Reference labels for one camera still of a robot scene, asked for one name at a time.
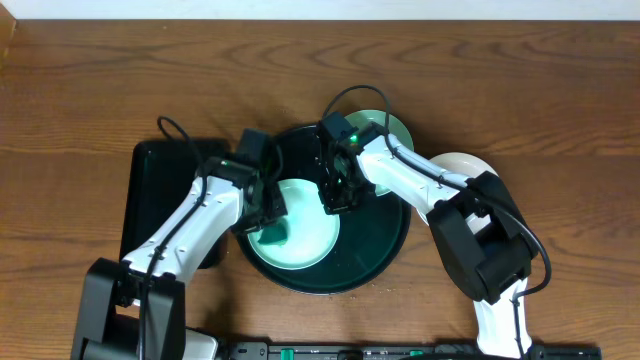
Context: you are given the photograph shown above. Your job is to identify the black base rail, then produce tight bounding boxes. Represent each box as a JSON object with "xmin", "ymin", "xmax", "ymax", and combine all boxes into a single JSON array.
[{"xmin": 184, "ymin": 341, "xmax": 604, "ymax": 360}]

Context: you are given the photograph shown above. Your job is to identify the round black tray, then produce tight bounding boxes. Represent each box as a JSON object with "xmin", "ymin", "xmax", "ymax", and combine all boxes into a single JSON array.
[{"xmin": 237, "ymin": 125, "xmax": 412, "ymax": 295}]

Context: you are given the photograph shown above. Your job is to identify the mint green plate front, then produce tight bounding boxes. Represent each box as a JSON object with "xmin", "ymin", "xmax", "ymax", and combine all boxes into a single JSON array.
[{"xmin": 248, "ymin": 179, "xmax": 340, "ymax": 270}]

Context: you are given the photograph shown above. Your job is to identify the green scouring sponge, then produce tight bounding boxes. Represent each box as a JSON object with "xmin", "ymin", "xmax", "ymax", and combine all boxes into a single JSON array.
[{"xmin": 257, "ymin": 222, "xmax": 288, "ymax": 246}]

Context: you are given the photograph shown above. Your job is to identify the mint green plate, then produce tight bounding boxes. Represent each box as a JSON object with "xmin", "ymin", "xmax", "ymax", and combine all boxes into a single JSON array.
[
  {"xmin": 343, "ymin": 109, "xmax": 415, "ymax": 197},
  {"xmin": 248, "ymin": 179, "xmax": 340, "ymax": 270}
]

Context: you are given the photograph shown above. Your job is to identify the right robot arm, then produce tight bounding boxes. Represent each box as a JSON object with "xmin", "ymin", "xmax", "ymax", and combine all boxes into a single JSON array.
[{"xmin": 317, "ymin": 124, "xmax": 546, "ymax": 359}]

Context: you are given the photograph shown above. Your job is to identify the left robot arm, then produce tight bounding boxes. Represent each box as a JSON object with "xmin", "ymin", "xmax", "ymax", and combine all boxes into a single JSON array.
[{"xmin": 71, "ymin": 157, "xmax": 287, "ymax": 359}]

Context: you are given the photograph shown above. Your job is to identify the white plate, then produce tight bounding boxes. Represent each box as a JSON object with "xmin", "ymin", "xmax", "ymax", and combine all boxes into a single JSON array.
[{"xmin": 430, "ymin": 152, "xmax": 498, "ymax": 234}]

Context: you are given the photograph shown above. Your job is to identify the black rectangular tray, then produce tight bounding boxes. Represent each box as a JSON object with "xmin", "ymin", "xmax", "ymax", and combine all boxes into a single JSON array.
[{"xmin": 119, "ymin": 140, "xmax": 197, "ymax": 258}]

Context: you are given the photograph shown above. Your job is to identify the brown side panel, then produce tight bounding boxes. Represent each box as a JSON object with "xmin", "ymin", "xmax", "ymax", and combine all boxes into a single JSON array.
[{"xmin": 0, "ymin": 4, "xmax": 17, "ymax": 65}]

